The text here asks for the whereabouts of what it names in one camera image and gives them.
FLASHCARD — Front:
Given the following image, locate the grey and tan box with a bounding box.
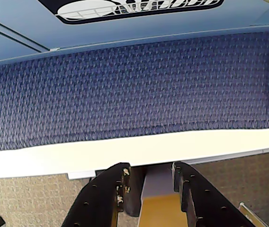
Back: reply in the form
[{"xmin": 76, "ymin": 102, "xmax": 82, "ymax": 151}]
[{"xmin": 138, "ymin": 165, "xmax": 189, "ymax": 227}]

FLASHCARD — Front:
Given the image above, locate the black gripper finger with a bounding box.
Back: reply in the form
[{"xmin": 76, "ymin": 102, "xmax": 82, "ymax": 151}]
[
  {"xmin": 171, "ymin": 161, "xmax": 256, "ymax": 227},
  {"xmin": 61, "ymin": 162, "xmax": 147, "ymax": 227}
]

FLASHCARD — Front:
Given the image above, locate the light blue toy kitchen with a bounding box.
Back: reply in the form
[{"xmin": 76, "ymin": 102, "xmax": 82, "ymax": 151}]
[{"xmin": 0, "ymin": 0, "xmax": 269, "ymax": 66}]

